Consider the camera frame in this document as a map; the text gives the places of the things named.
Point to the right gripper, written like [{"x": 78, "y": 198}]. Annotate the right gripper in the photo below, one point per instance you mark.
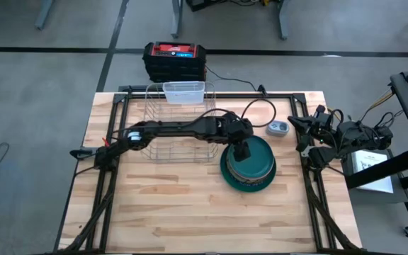
[{"x": 324, "y": 131}]

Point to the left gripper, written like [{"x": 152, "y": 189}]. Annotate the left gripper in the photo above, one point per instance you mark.
[{"x": 237, "y": 130}]

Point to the large green plate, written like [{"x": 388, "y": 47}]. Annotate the large green plate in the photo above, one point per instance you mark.
[{"x": 250, "y": 187}]

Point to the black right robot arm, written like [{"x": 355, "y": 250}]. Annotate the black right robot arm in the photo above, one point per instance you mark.
[{"x": 352, "y": 136}]

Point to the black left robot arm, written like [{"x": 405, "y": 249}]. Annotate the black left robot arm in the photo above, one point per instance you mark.
[{"x": 175, "y": 128}]

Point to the clear plastic utensil container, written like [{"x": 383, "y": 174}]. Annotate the clear plastic utensil container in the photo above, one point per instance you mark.
[{"x": 183, "y": 93}]

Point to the red black power station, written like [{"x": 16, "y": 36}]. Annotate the red black power station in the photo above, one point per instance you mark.
[{"x": 174, "y": 63}]

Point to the grey desk leg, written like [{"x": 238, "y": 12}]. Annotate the grey desk leg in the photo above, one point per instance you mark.
[
  {"x": 176, "y": 21},
  {"x": 284, "y": 21},
  {"x": 44, "y": 16}
]

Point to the small red tag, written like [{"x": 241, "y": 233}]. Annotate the small red tag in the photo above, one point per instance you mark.
[{"x": 106, "y": 143}]

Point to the small grey metal bracket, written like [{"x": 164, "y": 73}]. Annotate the small grey metal bracket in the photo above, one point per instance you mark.
[{"x": 305, "y": 152}]

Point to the black aluminium table frame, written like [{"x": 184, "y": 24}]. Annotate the black aluminium table frame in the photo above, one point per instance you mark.
[{"x": 225, "y": 95}]

